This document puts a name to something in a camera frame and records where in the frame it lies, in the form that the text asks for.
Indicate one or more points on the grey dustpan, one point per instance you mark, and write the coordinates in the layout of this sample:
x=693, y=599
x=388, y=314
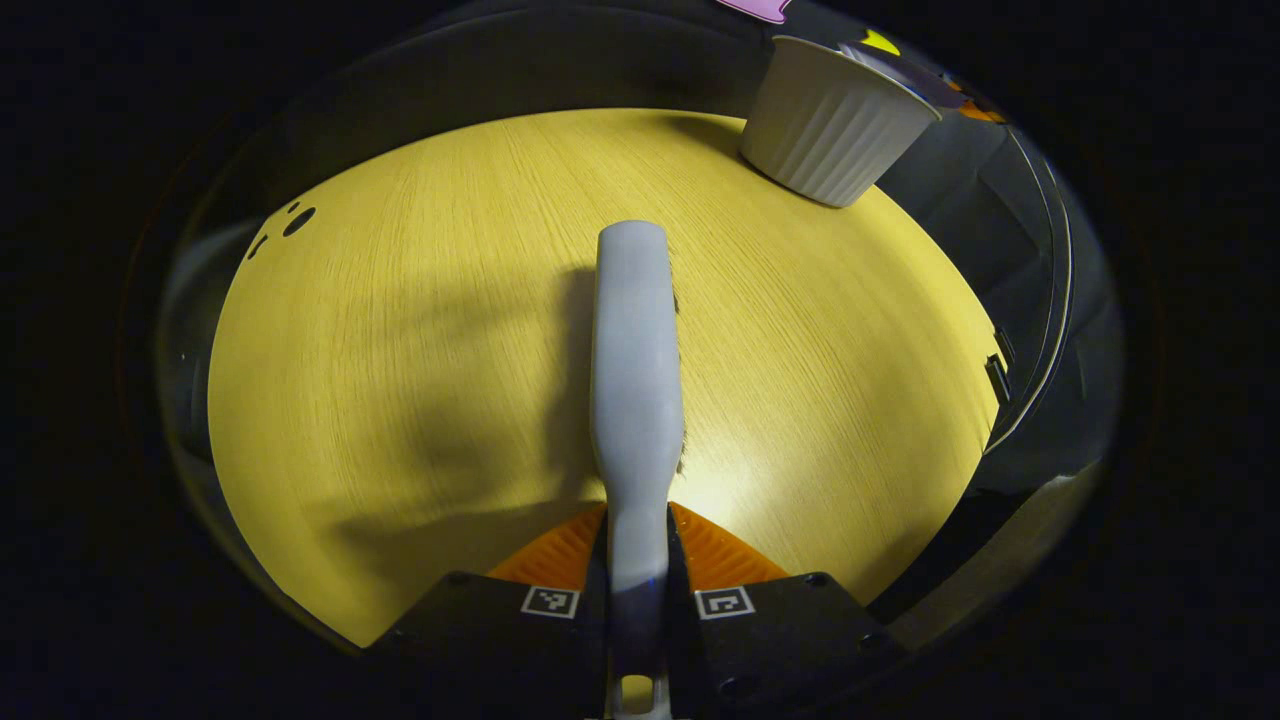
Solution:
x=905, y=75

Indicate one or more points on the white ribbed garbage bin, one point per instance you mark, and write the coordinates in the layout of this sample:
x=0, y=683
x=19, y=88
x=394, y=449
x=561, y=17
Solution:
x=830, y=140

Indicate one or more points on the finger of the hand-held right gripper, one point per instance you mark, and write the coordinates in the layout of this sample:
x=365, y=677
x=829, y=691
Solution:
x=978, y=108

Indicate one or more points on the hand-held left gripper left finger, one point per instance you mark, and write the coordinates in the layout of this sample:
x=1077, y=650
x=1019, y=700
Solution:
x=480, y=640

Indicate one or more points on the small grey broom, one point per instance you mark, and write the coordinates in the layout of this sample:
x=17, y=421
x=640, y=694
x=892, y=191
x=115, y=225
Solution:
x=636, y=380

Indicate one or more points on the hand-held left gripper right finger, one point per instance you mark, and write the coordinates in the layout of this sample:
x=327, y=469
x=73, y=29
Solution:
x=790, y=640

